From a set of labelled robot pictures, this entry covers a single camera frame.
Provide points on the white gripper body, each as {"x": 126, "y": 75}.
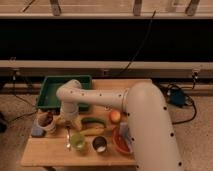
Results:
{"x": 69, "y": 111}

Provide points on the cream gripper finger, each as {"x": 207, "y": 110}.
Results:
{"x": 59, "y": 119}
{"x": 76, "y": 123}

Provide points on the silver fork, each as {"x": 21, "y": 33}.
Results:
{"x": 68, "y": 137}

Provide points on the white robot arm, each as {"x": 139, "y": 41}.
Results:
{"x": 152, "y": 135}

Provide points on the green plastic cup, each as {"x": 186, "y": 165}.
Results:
{"x": 77, "y": 141}

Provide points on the small black cup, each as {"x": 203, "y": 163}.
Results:
{"x": 99, "y": 144}

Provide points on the green cucumber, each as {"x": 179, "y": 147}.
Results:
{"x": 88, "y": 120}

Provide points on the white mug with brown contents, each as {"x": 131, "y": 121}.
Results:
{"x": 46, "y": 122}

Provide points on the yellow banana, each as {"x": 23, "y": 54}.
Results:
{"x": 92, "y": 131}

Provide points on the green plastic tray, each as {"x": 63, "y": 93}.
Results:
{"x": 47, "y": 99}

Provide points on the blue sponge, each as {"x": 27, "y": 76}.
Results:
{"x": 37, "y": 132}

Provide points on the wooden folding table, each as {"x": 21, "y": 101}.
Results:
{"x": 51, "y": 150}

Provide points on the peach apple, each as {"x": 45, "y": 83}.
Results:
{"x": 114, "y": 116}

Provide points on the orange bowl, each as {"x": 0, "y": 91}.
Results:
{"x": 121, "y": 143}

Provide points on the grey folded cloth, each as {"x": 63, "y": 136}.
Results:
{"x": 124, "y": 130}

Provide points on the blue power box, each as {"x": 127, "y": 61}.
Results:
{"x": 177, "y": 97}

